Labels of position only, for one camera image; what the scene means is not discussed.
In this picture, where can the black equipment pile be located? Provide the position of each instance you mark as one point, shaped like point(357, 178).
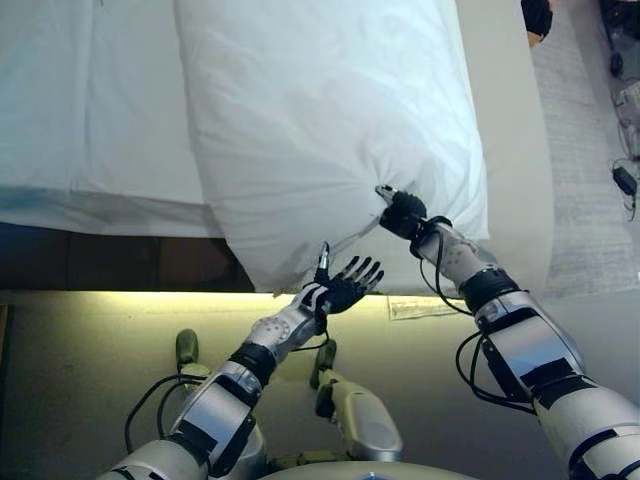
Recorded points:
point(617, 25)

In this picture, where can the under-bed light strip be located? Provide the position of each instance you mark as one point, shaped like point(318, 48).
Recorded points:
point(150, 295)

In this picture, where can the white duvet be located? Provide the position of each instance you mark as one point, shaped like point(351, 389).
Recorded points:
point(325, 125)

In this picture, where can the black power adapter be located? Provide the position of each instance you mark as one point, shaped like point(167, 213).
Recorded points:
point(627, 180)

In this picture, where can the robot leg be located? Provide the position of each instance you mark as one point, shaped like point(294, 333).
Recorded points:
point(365, 420)
point(187, 347)

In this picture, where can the robot left leg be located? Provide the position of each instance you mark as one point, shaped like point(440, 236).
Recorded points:
point(187, 347)

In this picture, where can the pale patterned floor rug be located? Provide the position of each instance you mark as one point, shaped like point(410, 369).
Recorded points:
point(575, 200)

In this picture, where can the robot right leg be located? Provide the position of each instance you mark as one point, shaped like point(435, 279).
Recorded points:
point(365, 420)

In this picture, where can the robot silver left arm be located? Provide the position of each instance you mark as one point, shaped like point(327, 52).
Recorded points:
point(215, 410)

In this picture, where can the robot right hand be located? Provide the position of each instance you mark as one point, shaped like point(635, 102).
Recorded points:
point(405, 212)

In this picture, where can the brown upholstered bed frame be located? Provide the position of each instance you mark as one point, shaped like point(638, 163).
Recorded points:
point(125, 260)

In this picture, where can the white power strip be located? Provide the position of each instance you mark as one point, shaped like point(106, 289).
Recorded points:
point(627, 102)

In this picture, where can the robot silver right arm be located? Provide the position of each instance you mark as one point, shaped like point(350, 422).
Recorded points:
point(530, 350)

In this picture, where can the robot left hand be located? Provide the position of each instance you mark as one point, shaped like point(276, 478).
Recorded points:
point(347, 287)

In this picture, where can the black clothing bundle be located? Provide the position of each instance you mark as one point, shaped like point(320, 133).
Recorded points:
point(537, 15)

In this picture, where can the mattress with white sheet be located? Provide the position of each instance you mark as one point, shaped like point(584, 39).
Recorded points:
point(75, 100)

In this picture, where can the robot silver torso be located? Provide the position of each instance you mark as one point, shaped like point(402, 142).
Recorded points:
point(360, 474)

